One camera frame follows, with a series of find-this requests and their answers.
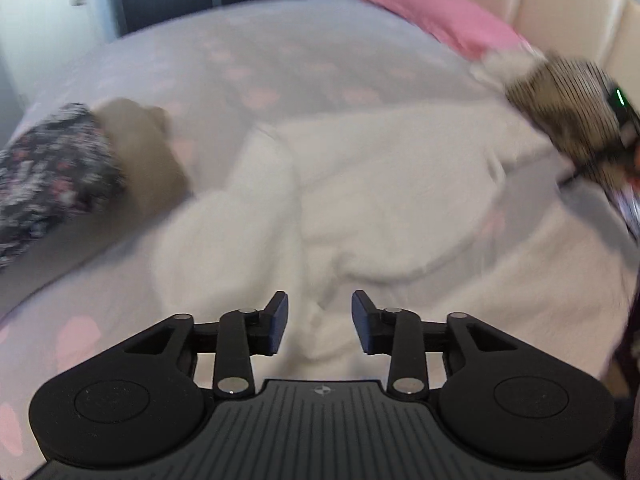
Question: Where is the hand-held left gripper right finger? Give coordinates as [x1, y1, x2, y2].
[351, 290, 518, 401]

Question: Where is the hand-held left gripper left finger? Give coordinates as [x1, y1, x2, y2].
[122, 291, 289, 401]

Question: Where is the brown striped garment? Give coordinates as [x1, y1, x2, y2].
[505, 57, 632, 183]

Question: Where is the white fluffy garment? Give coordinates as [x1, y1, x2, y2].
[152, 105, 626, 383]

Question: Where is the small white crumpled garment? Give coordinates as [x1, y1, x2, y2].
[469, 49, 543, 92]

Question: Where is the cream padded headboard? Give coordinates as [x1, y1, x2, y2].
[444, 0, 640, 106]

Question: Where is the beige folded garment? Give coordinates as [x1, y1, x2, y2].
[94, 97, 195, 213]

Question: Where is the pink pillow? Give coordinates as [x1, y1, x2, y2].
[359, 0, 537, 59]

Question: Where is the pink polka-dot bed sheet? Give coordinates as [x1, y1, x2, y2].
[0, 0, 640, 480]

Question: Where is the dark floral folded garment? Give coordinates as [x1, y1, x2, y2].
[0, 102, 127, 272]

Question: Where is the white door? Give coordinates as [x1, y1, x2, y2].
[0, 0, 127, 108]

